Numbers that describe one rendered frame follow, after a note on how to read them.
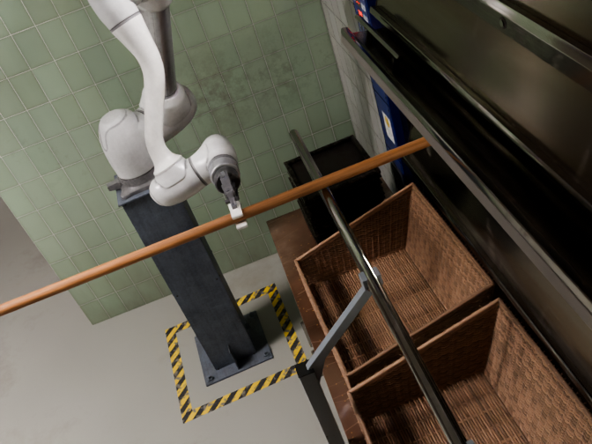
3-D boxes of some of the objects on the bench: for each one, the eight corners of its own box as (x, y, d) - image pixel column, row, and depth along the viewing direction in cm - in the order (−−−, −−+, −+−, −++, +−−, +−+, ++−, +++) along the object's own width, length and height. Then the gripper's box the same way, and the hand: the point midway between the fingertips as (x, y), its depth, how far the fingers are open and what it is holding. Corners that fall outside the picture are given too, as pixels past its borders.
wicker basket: (508, 356, 192) (500, 292, 175) (638, 536, 147) (645, 474, 130) (355, 420, 190) (332, 362, 173) (440, 623, 145) (420, 571, 128)
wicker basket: (426, 238, 239) (414, 178, 222) (506, 346, 194) (499, 283, 177) (303, 289, 236) (281, 233, 220) (356, 410, 192) (334, 352, 175)
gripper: (228, 150, 187) (243, 194, 169) (246, 193, 197) (262, 239, 179) (203, 159, 187) (216, 204, 168) (223, 202, 197) (237, 249, 178)
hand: (238, 215), depth 176 cm, fingers closed on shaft, 3 cm apart
